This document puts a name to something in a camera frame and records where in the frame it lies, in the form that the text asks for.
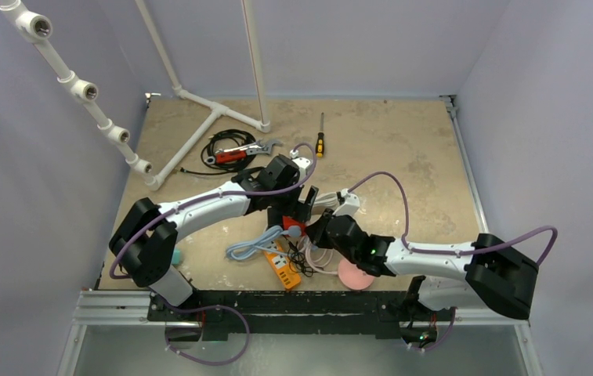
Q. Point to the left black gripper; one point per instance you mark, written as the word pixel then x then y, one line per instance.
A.
pixel 297 209

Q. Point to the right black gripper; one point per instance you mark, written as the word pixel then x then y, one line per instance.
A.
pixel 321 226

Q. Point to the red cube socket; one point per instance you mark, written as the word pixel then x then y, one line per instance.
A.
pixel 288 221

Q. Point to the grey blue plug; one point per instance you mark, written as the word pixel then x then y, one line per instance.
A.
pixel 293 231

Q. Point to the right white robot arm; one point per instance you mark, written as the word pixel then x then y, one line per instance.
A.
pixel 491 271

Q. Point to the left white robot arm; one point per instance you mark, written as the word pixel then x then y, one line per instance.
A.
pixel 144 242

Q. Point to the pink round disc charger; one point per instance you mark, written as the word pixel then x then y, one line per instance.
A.
pixel 352 277

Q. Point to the orange power strip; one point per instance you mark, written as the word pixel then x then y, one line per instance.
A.
pixel 282 266

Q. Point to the yellow black screwdriver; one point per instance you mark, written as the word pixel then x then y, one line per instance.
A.
pixel 320 143

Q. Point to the teal small block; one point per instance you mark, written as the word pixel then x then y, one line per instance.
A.
pixel 176 257

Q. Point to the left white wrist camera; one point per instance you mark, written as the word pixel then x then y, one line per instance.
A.
pixel 303 163

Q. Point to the red handled adjustable wrench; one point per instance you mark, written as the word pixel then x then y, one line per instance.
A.
pixel 223 156

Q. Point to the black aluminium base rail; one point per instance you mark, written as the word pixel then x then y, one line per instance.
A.
pixel 216 314

